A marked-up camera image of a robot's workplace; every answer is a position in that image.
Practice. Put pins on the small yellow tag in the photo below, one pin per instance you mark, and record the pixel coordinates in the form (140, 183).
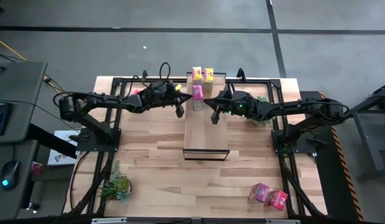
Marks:
(178, 87)

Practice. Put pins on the black metal table frame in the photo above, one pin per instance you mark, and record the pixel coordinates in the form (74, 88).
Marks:
(275, 90)

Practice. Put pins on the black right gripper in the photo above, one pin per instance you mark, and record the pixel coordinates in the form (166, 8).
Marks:
(240, 104)

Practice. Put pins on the black keyboard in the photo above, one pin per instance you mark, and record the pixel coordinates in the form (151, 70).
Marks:
(1, 119)

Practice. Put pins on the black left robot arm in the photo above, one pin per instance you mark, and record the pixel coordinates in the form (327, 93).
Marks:
(95, 101)

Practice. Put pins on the black-framed wooden shelf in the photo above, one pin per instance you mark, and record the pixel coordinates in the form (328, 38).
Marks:
(206, 137)

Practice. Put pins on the red Froot Loops cereal box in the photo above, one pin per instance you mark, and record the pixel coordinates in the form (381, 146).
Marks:
(276, 199)
(137, 92)

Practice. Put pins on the spiky green succulent plant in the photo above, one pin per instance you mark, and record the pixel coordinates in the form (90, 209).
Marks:
(117, 186)

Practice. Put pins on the yellow Corn Pops cereal box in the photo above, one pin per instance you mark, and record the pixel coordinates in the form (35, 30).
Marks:
(196, 74)
(208, 77)

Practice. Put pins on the silver metal bracket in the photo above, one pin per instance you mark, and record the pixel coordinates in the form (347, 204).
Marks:
(282, 221)
(109, 220)

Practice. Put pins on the black hazard-striped floor mat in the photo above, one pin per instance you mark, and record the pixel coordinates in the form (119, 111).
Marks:
(332, 174)

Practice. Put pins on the black computer mouse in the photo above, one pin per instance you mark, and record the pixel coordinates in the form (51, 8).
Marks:
(9, 175)

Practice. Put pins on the bushy green plant woven pot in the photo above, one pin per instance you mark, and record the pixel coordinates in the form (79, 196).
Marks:
(263, 120)

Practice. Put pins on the grey desk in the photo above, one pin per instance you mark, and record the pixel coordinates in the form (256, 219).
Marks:
(12, 208)
(21, 84)

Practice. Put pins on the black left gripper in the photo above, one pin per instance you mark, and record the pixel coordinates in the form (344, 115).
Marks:
(158, 93)

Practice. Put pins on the pink Raisin Bran cereal box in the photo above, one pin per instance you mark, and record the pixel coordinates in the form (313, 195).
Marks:
(259, 192)
(197, 95)

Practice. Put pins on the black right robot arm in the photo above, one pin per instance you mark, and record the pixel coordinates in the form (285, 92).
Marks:
(304, 107)

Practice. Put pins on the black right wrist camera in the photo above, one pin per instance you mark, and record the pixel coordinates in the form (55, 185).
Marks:
(216, 115)

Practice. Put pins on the white printed box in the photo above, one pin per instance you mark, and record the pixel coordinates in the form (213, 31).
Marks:
(60, 155)

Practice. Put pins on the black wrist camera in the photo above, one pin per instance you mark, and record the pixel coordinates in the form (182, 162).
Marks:
(216, 115)
(179, 111)

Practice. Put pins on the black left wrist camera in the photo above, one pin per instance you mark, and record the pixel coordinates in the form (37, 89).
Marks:
(179, 111)

